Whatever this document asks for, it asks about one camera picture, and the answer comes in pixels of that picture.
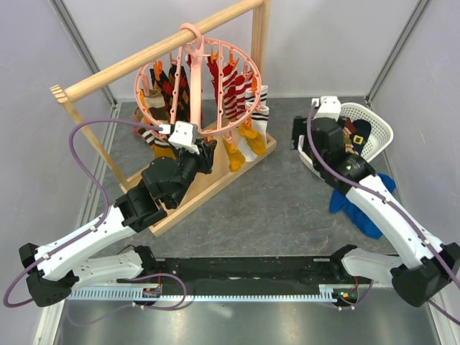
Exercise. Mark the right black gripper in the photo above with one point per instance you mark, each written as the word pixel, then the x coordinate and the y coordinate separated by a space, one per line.
pixel 299 129

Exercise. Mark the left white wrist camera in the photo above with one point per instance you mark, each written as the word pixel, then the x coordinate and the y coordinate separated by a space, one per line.
pixel 181 135

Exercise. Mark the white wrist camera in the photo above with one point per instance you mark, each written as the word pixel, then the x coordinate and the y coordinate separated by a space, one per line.
pixel 326 107
pixel 181 135

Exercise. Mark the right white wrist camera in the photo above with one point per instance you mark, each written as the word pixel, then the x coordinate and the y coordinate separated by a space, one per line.
pixel 326 107

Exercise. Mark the black argyle sock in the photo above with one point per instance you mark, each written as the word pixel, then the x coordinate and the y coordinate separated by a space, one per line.
pixel 183 106
pixel 164 86

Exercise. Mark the white striped-cuff sock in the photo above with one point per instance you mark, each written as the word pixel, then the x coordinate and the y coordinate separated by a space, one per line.
pixel 260 114

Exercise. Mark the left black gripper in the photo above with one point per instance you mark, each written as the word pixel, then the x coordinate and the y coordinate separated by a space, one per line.
pixel 207 163

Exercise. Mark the socks pile in basket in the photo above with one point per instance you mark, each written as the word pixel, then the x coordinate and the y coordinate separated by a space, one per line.
pixel 356 134

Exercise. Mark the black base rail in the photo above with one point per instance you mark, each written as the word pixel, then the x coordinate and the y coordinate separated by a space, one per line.
pixel 257 276

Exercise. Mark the blue cloth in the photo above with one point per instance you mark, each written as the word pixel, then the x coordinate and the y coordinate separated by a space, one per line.
pixel 365 224

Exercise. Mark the mustard yellow sock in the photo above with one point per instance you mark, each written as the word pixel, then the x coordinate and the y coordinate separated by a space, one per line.
pixel 252 143
pixel 236 158

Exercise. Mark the beige brown sock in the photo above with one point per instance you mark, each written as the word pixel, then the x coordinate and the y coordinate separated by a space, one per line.
pixel 156 106

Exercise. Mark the wooden hanger rack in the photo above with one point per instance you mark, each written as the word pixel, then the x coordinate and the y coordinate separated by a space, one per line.
pixel 244 25

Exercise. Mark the pink round clip hanger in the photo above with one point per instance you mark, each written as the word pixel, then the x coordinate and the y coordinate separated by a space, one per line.
pixel 193 57

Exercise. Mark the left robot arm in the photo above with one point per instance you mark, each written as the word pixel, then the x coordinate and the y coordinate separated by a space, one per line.
pixel 52 268

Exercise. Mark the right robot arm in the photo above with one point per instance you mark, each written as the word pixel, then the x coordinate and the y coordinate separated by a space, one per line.
pixel 423 265

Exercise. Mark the white plastic basket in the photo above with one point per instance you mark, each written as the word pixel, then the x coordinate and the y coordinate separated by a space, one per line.
pixel 380 137

